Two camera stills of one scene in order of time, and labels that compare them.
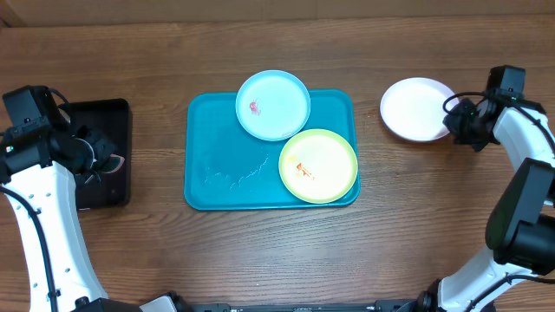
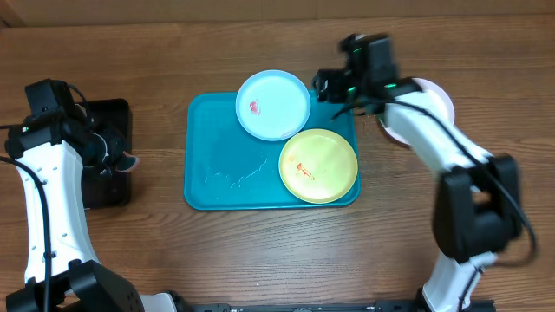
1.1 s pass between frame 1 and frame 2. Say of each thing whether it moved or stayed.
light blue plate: stayed
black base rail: stayed
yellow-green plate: stayed
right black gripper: moved
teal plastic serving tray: stayed
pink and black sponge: moved
